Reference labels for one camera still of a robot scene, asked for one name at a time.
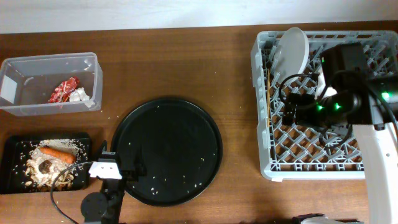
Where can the white round plate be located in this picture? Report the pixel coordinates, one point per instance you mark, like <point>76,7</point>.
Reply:
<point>291,54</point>

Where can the orange carrot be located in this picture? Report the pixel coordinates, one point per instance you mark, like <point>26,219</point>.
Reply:
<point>63,156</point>

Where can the round black serving tray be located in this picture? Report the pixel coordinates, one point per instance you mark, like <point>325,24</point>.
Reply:
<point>181,146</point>

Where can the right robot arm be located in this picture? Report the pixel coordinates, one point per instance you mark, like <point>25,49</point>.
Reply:
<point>377,143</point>

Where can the rice and food scraps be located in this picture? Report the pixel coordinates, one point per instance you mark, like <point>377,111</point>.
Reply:
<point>35,171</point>

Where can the brown food lump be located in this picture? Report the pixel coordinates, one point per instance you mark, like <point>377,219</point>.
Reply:
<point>44,167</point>

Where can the clear plastic bin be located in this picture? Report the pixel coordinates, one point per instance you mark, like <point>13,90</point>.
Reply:
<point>28,82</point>

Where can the wooden chopstick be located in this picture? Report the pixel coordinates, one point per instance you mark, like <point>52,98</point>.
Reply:
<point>268,98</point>

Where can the white tissue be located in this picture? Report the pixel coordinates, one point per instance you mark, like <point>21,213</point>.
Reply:
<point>80,95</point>

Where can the grey dishwasher rack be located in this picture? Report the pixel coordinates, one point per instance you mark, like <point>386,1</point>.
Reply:
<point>294,152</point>

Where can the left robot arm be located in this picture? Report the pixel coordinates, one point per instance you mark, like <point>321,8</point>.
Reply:
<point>104,207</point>

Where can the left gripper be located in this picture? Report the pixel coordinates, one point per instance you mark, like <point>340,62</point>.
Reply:
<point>138,170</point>

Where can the black rectangular tray bin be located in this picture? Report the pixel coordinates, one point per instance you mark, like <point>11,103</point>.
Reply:
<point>12,146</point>

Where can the red wrapper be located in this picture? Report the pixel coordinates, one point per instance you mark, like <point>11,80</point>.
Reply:
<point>63,91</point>

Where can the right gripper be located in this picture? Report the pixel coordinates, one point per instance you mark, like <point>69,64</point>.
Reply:
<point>305,102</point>

